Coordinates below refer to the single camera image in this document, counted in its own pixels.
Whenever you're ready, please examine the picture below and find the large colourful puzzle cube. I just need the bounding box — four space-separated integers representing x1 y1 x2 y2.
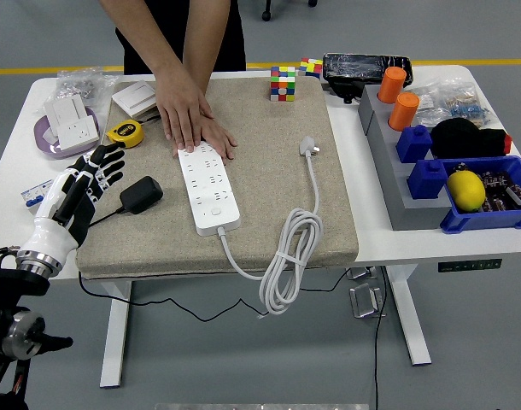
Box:
269 65 297 103

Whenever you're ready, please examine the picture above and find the person's torso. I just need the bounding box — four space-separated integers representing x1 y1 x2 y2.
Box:
114 0 248 76

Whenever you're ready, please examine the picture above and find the white switch panel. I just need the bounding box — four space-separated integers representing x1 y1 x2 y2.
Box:
43 94 91 138

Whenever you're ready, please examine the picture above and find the orange cylinder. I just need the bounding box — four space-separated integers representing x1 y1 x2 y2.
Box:
377 66 408 104
388 91 421 132

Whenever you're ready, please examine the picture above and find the black floor cable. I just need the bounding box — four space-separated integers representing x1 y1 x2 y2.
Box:
372 266 389 410

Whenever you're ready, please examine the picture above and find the white socket panel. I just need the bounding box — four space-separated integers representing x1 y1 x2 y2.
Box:
56 114 101 151

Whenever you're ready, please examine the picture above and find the clear bag of beige parts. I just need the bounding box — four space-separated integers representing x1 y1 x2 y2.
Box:
407 81 479 127

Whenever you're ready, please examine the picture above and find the clear bag of blue parts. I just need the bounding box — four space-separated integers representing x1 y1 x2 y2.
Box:
446 96 497 129

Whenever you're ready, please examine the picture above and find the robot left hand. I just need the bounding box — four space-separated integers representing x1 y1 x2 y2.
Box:
19 143 127 268

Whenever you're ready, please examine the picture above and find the white double wall switch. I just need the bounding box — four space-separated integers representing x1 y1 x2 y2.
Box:
111 79 161 119

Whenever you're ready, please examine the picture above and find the white power cord with plug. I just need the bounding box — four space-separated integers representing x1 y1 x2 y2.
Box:
216 135 325 316

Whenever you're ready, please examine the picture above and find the white power strip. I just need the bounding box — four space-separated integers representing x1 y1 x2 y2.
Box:
177 144 241 237

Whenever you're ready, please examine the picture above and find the clear bag of metal parts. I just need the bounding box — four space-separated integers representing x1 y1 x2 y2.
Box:
55 67 119 108

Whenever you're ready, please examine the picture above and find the black office chair base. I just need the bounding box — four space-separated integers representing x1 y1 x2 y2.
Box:
261 0 319 22

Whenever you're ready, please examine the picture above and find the small colourful puzzle cube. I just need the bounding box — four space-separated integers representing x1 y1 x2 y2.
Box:
298 57 324 80

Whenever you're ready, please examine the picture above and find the black wrapped box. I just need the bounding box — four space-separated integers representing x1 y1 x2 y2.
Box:
322 52 414 93

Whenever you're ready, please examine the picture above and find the purple tray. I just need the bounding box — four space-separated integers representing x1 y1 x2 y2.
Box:
32 106 102 161

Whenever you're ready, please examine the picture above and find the white blue circuit breaker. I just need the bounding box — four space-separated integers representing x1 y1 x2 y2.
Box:
20 179 59 210

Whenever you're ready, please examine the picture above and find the black fabric bundle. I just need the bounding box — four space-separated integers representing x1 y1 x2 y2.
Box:
430 118 507 160

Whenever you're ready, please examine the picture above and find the blue block with knob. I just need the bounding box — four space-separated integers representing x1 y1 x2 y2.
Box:
395 124 434 165
406 158 452 201

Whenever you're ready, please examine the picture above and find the blue plastic bin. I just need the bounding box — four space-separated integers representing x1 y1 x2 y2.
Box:
439 155 521 235

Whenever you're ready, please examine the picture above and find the grey-brown mat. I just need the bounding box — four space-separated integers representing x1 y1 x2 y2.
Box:
75 76 360 281

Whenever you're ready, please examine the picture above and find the yellow tape measure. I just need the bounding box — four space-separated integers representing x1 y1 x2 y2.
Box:
106 120 145 149

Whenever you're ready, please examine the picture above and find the yellow lemon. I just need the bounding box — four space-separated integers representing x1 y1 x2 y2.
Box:
446 169 487 214

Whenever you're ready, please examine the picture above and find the black plug adapter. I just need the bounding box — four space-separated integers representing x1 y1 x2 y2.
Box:
119 176 164 215

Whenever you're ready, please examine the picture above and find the person's right hand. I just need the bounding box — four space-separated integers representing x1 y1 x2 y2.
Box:
155 67 214 153

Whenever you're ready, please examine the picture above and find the black table control panel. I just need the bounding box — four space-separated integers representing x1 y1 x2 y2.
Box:
437 258 503 273

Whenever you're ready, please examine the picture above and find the grey stepped block holder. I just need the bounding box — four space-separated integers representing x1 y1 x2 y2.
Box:
357 83 454 232

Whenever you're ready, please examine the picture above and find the thin black adapter cord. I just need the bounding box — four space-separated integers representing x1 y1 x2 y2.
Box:
76 206 349 321

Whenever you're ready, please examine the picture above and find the metal bracket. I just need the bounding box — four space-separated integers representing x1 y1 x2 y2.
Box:
348 281 388 319

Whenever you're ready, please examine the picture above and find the white table leg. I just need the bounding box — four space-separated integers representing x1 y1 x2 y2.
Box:
99 279 133 389
386 264 432 367

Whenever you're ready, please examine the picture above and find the person's left hand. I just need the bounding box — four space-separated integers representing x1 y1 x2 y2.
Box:
173 114 238 161

